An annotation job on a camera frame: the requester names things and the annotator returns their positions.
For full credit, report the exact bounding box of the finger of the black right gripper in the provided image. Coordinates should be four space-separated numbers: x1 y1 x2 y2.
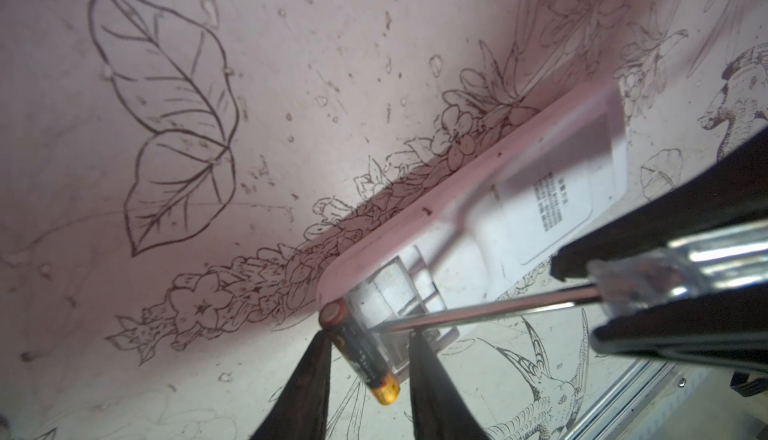
550 130 767 281
590 284 767 373

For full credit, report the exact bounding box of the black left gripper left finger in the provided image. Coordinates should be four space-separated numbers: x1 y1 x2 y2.
251 331 332 440

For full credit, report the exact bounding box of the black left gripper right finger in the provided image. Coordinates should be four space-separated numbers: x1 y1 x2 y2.
409 332 488 440

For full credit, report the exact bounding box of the black gold AAA battery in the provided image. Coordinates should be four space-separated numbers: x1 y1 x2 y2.
319 299 400 406

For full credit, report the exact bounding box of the clear handle screwdriver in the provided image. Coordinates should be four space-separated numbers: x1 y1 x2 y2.
371 220 767 334

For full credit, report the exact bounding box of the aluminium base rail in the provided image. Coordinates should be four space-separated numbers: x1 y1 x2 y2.
557 358 768 440

